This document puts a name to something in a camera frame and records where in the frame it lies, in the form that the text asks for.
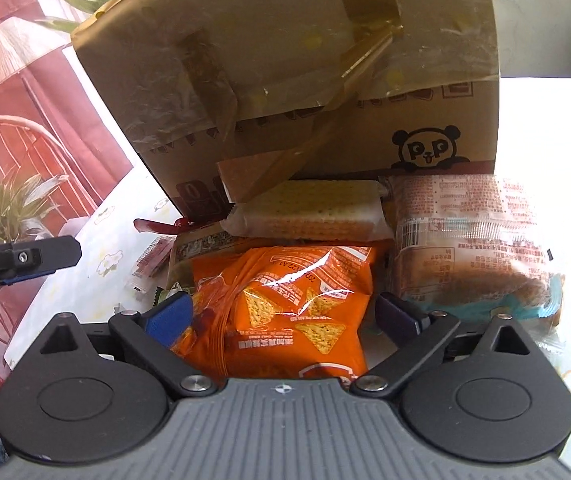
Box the brown bread packet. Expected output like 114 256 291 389
386 174 564 321

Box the red jelly snack packet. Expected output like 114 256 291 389
132 218 189 280

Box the cracker packet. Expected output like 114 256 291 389
222 180 394 243

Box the red patterned curtain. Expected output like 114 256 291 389
0 0 168 391

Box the orange chip bag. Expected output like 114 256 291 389
171 245 378 382

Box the brown cardboard box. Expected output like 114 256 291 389
72 0 499 221

